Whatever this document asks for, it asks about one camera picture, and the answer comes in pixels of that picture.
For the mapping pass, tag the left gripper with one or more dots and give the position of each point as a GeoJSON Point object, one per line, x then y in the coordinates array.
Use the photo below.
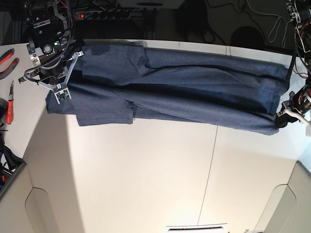
{"type": "Point", "coordinates": [295, 108]}

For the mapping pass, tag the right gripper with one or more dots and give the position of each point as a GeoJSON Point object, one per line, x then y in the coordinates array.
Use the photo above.
{"type": "Point", "coordinates": [54, 76]}

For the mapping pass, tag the blue grey t-shirt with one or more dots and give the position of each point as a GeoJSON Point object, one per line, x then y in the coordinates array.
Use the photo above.
{"type": "Point", "coordinates": [119, 83]}

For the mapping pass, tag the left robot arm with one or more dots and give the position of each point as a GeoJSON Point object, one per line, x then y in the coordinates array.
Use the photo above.
{"type": "Point", "coordinates": [300, 13]}

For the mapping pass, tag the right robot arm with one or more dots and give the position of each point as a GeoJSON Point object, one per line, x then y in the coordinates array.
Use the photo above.
{"type": "Point", "coordinates": [51, 47]}

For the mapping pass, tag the black power strip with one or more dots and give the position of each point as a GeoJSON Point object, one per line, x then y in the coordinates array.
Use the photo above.
{"type": "Point", "coordinates": [110, 14]}

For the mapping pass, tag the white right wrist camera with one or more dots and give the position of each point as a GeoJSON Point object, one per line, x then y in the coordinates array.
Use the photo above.
{"type": "Point", "coordinates": [62, 95]}

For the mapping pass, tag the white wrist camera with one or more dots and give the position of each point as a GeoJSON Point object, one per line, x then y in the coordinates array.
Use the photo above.
{"type": "Point", "coordinates": [62, 95]}
{"type": "Point", "coordinates": [308, 130]}

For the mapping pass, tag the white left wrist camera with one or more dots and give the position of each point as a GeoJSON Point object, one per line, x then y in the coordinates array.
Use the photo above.
{"type": "Point", "coordinates": [308, 130]}

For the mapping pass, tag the orange handled screwdriver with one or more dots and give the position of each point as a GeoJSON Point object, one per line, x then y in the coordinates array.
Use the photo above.
{"type": "Point", "coordinates": [10, 112]}

